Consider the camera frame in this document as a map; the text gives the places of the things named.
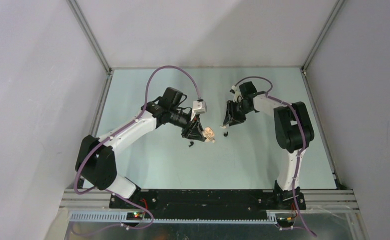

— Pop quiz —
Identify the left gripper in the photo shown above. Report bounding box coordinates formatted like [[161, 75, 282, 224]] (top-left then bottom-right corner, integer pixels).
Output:
[[169, 107, 205, 142]]

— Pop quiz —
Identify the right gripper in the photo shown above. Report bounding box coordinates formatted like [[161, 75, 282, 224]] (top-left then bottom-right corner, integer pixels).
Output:
[[224, 99, 253, 126]]

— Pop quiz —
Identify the pink earbud charging case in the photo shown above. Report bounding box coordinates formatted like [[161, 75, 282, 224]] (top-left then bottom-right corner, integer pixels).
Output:
[[203, 127, 215, 143]]

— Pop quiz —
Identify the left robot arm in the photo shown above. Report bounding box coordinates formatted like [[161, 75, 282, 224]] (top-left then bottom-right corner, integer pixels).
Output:
[[75, 87, 215, 208]]

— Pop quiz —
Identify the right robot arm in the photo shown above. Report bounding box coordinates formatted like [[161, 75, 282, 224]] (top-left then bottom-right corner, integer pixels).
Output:
[[222, 77, 315, 209]]

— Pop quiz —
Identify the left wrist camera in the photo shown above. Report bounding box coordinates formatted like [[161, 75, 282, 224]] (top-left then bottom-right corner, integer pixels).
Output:
[[192, 100, 207, 117]]

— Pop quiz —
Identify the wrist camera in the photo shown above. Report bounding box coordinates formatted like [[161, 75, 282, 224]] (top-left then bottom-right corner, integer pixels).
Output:
[[192, 100, 207, 117], [230, 85, 243, 103]]

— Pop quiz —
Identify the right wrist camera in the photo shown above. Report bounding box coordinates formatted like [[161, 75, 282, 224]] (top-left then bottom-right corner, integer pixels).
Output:
[[230, 85, 243, 103]]

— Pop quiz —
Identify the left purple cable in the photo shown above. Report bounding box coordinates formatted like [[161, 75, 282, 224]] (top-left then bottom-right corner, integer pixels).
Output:
[[73, 65, 203, 230]]

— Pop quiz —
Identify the purple cable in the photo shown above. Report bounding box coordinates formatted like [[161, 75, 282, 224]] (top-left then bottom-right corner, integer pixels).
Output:
[[73, 65, 203, 230], [234, 76, 318, 239]]

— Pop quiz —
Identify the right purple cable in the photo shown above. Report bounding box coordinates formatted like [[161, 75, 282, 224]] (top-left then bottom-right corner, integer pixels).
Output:
[[234, 76, 318, 239]]

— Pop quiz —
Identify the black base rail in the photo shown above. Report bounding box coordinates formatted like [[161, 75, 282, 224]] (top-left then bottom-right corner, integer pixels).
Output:
[[109, 189, 306, 220]]

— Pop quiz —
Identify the grey cable duct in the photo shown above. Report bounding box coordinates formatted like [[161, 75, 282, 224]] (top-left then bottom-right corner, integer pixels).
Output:
[[69, 211, 277, 225]]

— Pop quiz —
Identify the aluminium frame profile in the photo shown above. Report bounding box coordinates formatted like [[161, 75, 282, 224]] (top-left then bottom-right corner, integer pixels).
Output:
[[66, 0, 112, 75]]

